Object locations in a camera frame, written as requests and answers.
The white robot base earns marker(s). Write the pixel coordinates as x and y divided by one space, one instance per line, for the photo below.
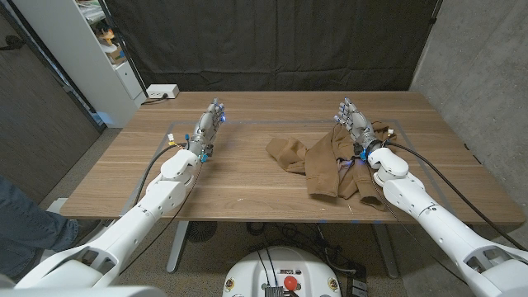
280 268

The red emergency stop button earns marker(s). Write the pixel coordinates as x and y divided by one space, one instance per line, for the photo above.
290 282

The white table leg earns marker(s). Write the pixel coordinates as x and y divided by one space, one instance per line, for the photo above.
385 251
177 247

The brown hooded jacket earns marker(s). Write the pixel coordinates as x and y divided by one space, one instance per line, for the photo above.
321 169

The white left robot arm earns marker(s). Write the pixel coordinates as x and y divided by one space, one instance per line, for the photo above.
136 218

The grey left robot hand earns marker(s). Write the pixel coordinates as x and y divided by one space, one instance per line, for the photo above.
206 130

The person leg in jeans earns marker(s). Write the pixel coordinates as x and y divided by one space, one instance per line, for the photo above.
29 227

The white shelf cabinet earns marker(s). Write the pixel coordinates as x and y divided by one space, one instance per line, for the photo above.
78 53

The black power adapter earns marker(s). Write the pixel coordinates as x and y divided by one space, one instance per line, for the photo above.
358 284

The small cardboard box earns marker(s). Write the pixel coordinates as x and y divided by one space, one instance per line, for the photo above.
116 55

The black backdrop stand pole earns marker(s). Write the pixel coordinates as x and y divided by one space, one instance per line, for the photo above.
123 49

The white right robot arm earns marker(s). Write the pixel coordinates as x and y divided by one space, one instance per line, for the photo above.
437 231

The black backdrop curtain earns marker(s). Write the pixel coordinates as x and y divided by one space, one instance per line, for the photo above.
268 41

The yellow toy figure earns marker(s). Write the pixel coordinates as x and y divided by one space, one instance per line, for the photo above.
106 37

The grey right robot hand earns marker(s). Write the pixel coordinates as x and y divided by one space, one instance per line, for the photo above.
359 123

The white power strip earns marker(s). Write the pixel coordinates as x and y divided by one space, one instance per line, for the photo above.
162 90

